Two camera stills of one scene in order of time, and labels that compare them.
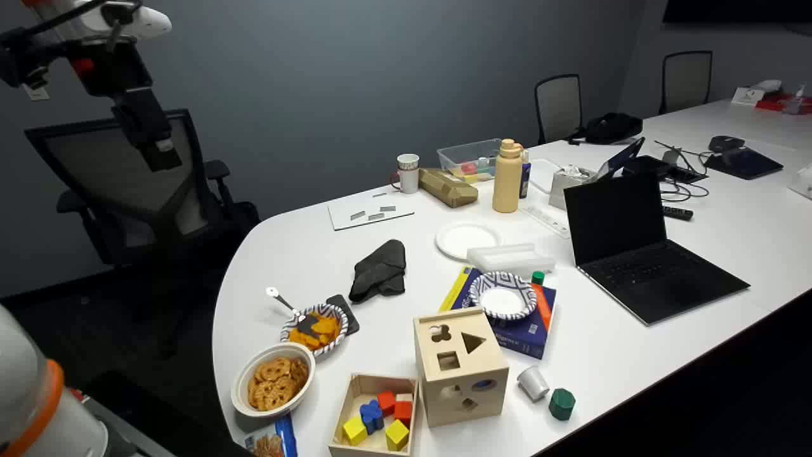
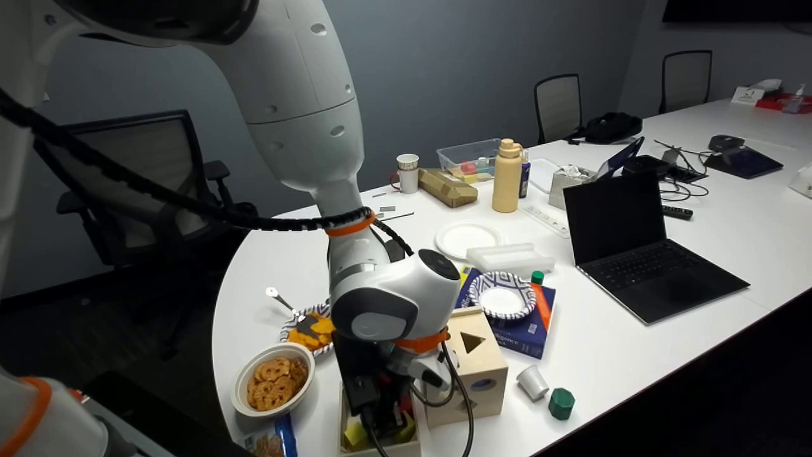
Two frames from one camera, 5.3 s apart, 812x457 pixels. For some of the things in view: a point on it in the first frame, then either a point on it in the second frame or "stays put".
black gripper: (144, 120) -> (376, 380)
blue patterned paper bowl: (507, 295) stays put
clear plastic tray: (512, 257) stays put
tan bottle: (509, 175) stays put
